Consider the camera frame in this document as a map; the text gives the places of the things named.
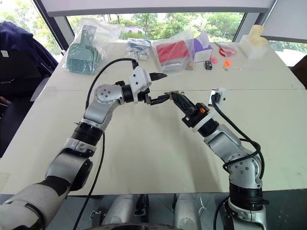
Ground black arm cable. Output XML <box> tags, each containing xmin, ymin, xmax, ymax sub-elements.
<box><xmin>72</xmin><ymin>58</ymin><xmax>139</xmax><ymax>230</ymax></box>
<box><xmin>211</xmin><ymin>92</ymin><xmax>265</xmax><ymax>179</ymax></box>

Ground red item in plastic bag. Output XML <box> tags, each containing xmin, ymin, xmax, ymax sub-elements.
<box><xmin>151</xmin><ymin>35</ymin><xmax>194</xmax><ymax>73</ymax></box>

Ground blue white plastic package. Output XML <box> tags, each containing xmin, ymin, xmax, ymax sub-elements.
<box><xmin>125</xmin><ymin>37</ymin><xmax>152</xmax><ymax>62</ymax></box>

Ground red scissors in clear bag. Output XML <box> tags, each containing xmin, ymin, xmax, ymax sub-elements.
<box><xmin>213</xmin><ymin>41</ymin><xmax>238</xmax><ymax>58</ymax></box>

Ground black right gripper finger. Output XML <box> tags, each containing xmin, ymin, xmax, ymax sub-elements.
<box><xmin>173</xmin><ymin>92</ymin><xmax>196</xmax><ymax>110</ymax></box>
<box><xmin>171</xmin><ymin>94</ymin><xmax>192</xmax><ymax>115</ymax></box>

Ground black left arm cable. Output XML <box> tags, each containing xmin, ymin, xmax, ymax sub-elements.
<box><xmin>72</xmin><ymin>58</ymin><xmax>139</xmax><ymax>230</ymax></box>

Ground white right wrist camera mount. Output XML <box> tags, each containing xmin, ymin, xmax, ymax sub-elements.
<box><xmin>191</xmin><ymin>87</ymin><xmax>227</xmax><ymax>133</ymax></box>

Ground silver robot leg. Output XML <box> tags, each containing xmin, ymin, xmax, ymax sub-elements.
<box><xmin>172</xmin><ymin>193</ymin><xmax>202</xmax><ymax>230</ymax></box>
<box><xmin>102</xmin><ymin>194</ymin><xmax>150</xmax><ymax>227</ymax></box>

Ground chair with navy jacket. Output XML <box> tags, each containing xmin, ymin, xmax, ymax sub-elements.
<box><xmin>0</xmin><ymin>21</ymin><xmax>59</xmax><ymax>158</ymax></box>

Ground white roller blind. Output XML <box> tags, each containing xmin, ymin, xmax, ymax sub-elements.
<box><xmin>39</xmin><ymin>0</ymin><xmax>277</xmax><ymax>18</ymax></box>
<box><xmin>260</xmin><ymin>0</ymin><xmax>307</xmax><ymax>42</ymax></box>

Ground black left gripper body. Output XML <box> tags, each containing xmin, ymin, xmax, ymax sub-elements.
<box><xmin>137</xmin><ymin>87</ymin><xmax>152</xmax><ymax>105</ymax></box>

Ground brass padlock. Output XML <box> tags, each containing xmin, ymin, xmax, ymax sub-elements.
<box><xmin>167</xmin><ymin>90</ymin><xmax>186</xmax><ymax>100</ymax></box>

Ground brown object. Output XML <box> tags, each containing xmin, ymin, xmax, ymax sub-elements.
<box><xmin>291</xmin><ymin>54</ymin><xmax>307</xmax><ymax>91</ymax></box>

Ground teal dustpan in plastic bag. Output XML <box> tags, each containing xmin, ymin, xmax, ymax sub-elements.
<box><xmin>62</xmin><ymin>17</ymin><xmax>123</xmax><ymax>76</ymax></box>

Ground purple white tissue box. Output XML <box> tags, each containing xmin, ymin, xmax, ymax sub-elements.
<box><xmin>192</xmin><ymin>32</ymin><xmax>214</xmax><ymax>63</ymax></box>

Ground white box with yellow cups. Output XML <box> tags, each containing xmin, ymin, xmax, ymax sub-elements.
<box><xmin>239</xmin><ymin>23</ymin><xmax>271</xmax><ymax>60</ymax></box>

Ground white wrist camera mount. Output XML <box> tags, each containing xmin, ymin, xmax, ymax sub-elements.
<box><xmin>191</xmin><ymin>87</ymin><xmax>227</xmax><ymax>133</ymax></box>
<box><xmin>129</xmin><ymin>67</ymin><xmax>153</xmax><ymax>104</ymax></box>

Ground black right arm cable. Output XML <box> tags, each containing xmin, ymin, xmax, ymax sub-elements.
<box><xmin>211</xmin><ymin>92</ymin><xmax>265</xmax><ymax>179</ymax></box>

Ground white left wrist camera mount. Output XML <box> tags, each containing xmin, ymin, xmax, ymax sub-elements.
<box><xmin>129</xmin><ymin>67</ymin><xmax>153</xmax><ymax>104</ymax></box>

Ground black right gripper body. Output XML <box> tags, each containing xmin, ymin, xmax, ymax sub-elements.
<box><xmin>181</xmin><ymin>103</ymin><xmax>212</xmax><ymax>129</ymax></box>

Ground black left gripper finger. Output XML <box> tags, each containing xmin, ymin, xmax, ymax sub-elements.
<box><xmin>148</xmin><ymin>94</ymin><xmax>172</xmax><ymax>106</ymax></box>
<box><xmin>150</xmin><ymin>71</ymin><xmax>168</xmax><ymax>82</ymax></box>

